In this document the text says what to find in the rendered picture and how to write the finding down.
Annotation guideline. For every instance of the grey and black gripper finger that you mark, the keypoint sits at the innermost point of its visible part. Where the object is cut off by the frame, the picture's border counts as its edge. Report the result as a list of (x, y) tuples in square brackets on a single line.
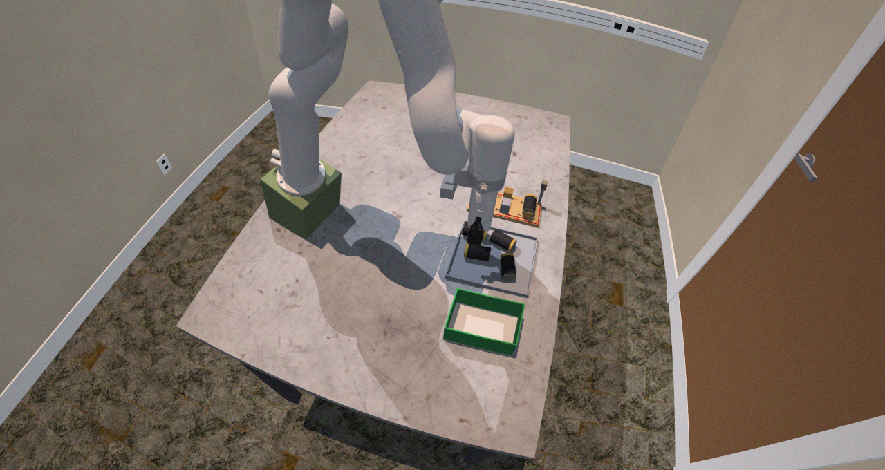
[(474, 237)]

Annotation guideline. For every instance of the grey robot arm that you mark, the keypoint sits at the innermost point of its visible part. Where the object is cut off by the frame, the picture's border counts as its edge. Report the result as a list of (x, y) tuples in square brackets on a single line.
[(313, 50)]

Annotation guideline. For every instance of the black and gold battery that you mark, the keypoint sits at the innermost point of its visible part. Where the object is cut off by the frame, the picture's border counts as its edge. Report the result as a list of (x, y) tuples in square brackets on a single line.
[(529, 203), (477, 252), (508, 271), (503, 240), (466, 230)]

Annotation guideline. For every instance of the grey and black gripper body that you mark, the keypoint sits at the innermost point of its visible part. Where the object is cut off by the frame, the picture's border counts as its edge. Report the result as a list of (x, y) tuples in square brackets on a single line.
[(482, 205)]

